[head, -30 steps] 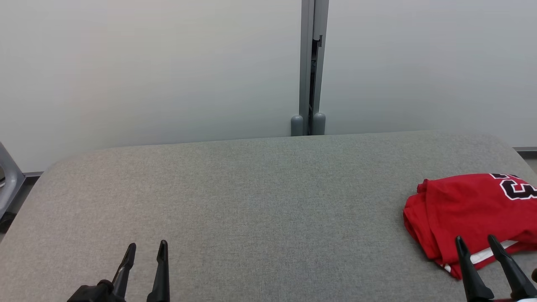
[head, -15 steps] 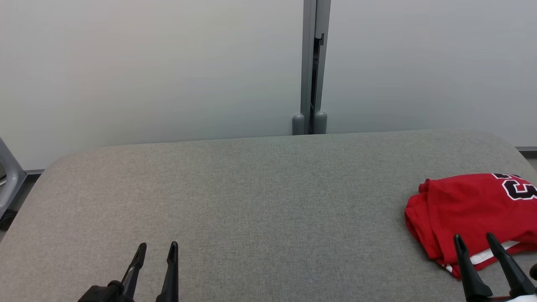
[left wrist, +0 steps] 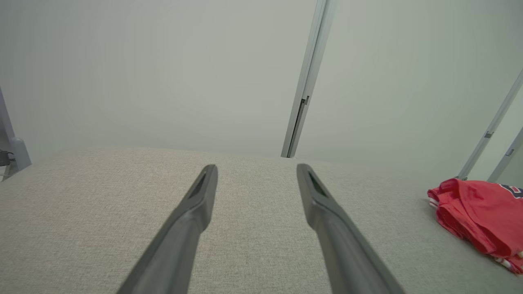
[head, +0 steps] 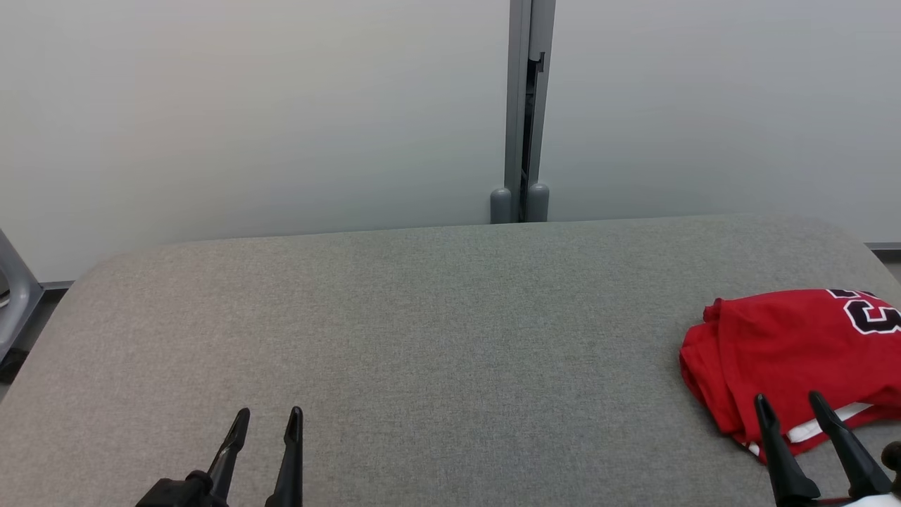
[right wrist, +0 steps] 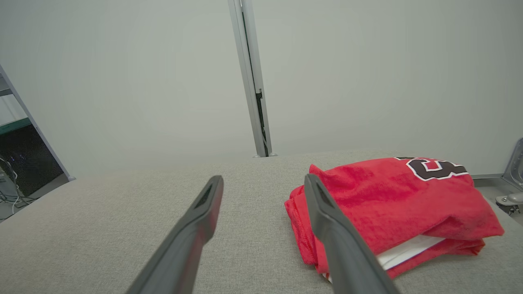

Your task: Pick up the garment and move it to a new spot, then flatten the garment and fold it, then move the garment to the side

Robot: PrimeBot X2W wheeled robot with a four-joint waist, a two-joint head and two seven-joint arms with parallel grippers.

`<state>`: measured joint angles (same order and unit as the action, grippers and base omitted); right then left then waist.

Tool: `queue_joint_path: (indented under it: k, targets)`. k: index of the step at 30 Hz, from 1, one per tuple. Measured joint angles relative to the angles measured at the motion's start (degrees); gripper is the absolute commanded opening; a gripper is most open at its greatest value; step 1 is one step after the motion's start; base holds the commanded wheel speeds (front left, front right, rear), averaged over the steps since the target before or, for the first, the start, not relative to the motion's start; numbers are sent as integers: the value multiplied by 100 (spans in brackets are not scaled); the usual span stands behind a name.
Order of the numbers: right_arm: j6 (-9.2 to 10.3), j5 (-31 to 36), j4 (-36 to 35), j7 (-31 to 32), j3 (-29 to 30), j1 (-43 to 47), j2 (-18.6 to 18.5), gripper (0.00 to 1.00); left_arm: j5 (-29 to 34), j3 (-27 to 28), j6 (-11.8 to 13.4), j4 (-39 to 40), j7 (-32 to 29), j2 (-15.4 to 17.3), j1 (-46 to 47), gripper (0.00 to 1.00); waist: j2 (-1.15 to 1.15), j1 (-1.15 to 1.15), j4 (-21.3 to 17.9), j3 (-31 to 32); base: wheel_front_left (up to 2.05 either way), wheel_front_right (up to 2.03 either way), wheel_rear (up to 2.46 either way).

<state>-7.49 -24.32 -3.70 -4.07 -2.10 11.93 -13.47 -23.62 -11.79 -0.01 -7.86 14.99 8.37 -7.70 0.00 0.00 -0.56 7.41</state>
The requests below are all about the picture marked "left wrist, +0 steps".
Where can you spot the red basketball jersey white trim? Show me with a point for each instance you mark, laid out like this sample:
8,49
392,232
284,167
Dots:
478,204

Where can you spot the grey bracket at left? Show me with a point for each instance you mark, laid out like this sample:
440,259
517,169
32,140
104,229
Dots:
18,153

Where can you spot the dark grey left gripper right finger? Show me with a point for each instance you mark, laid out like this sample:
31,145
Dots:
343,249

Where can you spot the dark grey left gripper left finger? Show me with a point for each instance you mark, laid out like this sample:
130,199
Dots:
175,245

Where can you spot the grey fabric sofa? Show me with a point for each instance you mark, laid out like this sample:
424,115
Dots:
81,212

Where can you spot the aluminium partition post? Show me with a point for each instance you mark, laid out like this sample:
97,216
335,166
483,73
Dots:
490,130
310,61
508,153

